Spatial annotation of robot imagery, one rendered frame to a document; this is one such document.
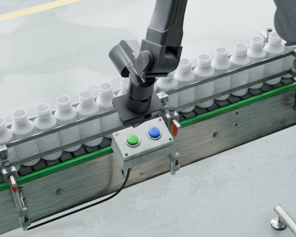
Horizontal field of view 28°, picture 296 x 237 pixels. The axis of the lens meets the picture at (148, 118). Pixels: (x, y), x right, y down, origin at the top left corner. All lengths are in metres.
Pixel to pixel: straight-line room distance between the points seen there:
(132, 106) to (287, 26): 0.45
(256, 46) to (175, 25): 0.58
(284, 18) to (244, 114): 0.85
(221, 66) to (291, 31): 0.73
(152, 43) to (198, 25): 2.86
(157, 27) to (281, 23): 0.30
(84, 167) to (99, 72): 2.04
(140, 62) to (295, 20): 0.36
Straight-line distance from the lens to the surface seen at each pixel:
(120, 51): 1.29
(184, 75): 1.66
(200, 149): 1.81
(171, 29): 1.20
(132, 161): 1.49
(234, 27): 4.04
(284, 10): 1.00
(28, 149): 1.58
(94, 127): 1.59
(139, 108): 1.31
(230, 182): 2.92
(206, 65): 1.67
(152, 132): 1.49
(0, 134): 1.53
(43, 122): 1.54
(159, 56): 1.19
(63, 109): 1.55
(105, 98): 1.58
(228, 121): 1.80
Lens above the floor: 2.10
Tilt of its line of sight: 40 degrees down
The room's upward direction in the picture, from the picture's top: 3 degrees counter-clockwise
